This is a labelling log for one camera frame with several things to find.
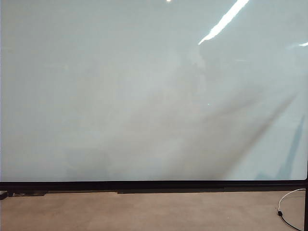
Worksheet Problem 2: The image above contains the long black pen tray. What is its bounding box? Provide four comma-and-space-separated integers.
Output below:
117, 186, 226, 194

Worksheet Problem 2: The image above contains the white glass whiteboard black frame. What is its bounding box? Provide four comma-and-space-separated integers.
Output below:
0, 0, 308, 191

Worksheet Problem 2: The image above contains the white cable with black plug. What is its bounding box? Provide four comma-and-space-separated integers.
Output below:
277, 188, 307, 231

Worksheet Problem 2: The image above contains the short black pen tray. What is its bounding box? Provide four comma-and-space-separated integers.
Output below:
9, 190, 48, 197

